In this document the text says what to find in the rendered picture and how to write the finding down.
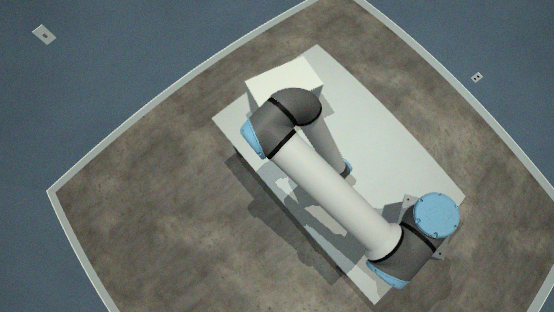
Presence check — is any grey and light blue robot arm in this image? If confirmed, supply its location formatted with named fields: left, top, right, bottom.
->
left=240, top=87, right=460, bottom=289

